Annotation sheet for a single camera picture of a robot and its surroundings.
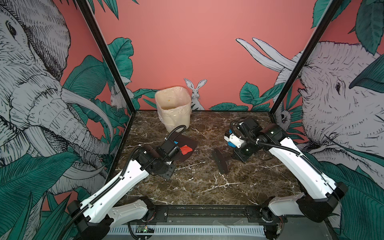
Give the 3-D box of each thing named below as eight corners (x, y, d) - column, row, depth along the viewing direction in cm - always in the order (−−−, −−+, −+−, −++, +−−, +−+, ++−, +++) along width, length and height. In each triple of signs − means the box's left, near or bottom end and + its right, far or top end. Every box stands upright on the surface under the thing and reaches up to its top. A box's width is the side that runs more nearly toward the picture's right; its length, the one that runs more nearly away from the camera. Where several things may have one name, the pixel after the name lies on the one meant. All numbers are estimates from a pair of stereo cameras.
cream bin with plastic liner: (159, 136, 107) (150, 110, 86) (164, 113, 122) (157, 86, 102) (190, 136, 107) (189, 110, 87) (191, 113, 122) (190, 86, 102)
